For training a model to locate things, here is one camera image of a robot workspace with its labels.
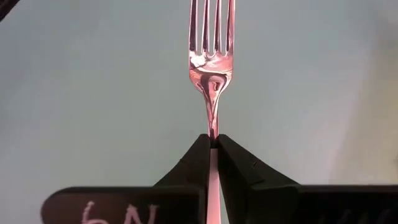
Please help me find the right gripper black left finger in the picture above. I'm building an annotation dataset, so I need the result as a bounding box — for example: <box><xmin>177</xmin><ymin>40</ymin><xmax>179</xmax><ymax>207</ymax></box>
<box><xmin>40</xmin><ymin>133</ymin><xmax>212</xmax><ymax>224</ymax></box>

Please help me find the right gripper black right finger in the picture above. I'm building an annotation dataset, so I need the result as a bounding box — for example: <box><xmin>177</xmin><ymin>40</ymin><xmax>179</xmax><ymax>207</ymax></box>
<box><xmin>216</xmin><ymin>133</ymin><xmax>398</xmax><ymax>224</ymax></box>

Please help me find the red handle steel fork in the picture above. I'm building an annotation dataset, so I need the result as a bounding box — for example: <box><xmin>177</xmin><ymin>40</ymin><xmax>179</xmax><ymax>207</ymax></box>
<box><xmin>188</xmin><ymin>0</ymin><xmax>236</xmax><ymax>224</ymax></box>

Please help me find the green table mat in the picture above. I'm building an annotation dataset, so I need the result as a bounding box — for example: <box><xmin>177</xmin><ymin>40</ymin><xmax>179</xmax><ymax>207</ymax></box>
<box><xmin>0</xmin><ymin>0</ymin><xmax>398</xmax><ymax>191</ymax></box>

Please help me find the black aluminium rig frame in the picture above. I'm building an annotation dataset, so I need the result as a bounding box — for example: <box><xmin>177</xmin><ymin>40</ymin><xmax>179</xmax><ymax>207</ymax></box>
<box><xmin>0</xmin><ymin>0</ymin><xmax>20</xmax><ymax>22</ymax></box>

